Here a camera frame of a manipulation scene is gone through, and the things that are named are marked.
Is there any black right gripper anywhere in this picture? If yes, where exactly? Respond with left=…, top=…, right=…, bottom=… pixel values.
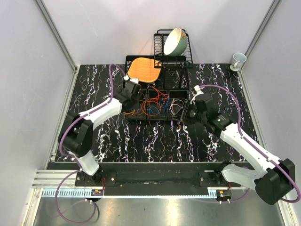
left=172, top=100, right=206, bottom=125

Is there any white cable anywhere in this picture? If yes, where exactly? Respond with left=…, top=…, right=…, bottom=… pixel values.
left=169, top=97, right=185, bottom=116

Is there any red cable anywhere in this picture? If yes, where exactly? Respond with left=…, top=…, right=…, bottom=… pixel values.
left=140, top=86, right=170, bottom=116

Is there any blue cable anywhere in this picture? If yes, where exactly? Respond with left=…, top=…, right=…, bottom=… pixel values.
left=148, top=94, right=170, bottom=116

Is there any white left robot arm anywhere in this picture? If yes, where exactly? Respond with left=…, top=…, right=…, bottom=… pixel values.
left=58, top=79, right=143, bottom=186

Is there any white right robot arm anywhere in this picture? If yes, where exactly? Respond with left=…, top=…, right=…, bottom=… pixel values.
left=180, top=100, right=296, bottom=205

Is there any black three-compartment tray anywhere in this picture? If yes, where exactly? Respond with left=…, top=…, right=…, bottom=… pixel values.
left=122, top=87, right=189, bottom=121

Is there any orange woven mat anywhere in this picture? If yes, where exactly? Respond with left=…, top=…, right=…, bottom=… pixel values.
left=127, top=57, right=161, bottom=83

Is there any black flat drip tray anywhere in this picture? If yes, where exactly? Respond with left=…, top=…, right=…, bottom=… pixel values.
left=125, top=55, right=190, bottom=90

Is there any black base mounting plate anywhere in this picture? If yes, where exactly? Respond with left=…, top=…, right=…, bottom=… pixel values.
left=75, top=162, right=238, bottom=197

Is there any green ceramic bowl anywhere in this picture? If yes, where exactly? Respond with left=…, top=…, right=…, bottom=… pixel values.
left=163, top=27, right=188, bottom=57

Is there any white mug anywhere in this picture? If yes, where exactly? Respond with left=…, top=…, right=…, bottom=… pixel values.
left=230, top=53, right=247, bottom=72

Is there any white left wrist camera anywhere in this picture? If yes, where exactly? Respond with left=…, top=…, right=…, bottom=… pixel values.
left=123, top=75, right=139, bottom=84

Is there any purple right arm hose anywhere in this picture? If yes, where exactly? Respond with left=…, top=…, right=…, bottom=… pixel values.
left=194, top=84, right=301, bottom=204

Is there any black wire dish rack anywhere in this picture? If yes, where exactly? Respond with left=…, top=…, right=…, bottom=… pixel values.
left=153, top=27, right=193, bottom=69

